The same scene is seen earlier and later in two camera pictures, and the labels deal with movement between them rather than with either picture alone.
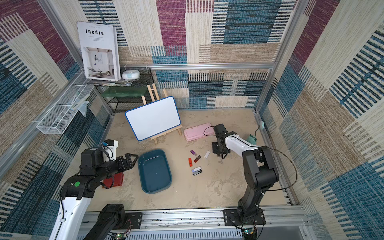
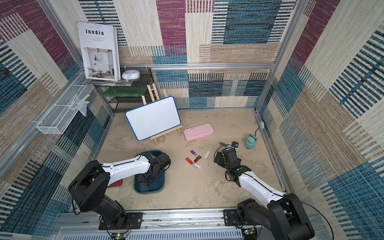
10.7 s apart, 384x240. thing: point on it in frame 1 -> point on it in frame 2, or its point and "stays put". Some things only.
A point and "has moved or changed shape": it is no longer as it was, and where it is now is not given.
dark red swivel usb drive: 197,158 stays put
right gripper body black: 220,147 -> 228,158
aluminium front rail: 281,224 stays put
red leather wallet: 115,180 stays put
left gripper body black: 121,166 -> 149,178
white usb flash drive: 207,154 stays put
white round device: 131,74 stays put
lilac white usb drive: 196,169 has moved or changed shape
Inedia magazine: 100,48 stays put
